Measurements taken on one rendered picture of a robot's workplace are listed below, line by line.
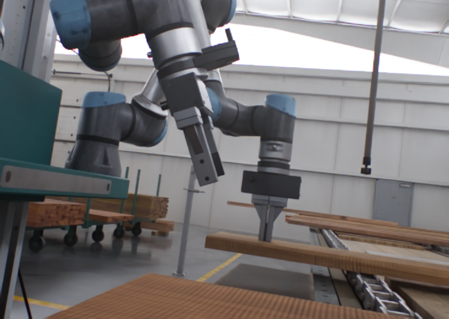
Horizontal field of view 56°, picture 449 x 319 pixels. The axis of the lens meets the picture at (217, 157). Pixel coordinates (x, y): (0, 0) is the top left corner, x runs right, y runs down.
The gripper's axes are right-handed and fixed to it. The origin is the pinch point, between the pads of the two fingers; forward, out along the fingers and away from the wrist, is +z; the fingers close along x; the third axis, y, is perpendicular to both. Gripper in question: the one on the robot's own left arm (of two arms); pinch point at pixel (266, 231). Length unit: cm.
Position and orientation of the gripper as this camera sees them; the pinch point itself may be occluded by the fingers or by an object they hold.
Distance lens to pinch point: 98.4
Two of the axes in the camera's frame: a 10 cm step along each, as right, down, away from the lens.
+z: -1.3, 9.9, -0.9
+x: 9.7, 1.0, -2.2
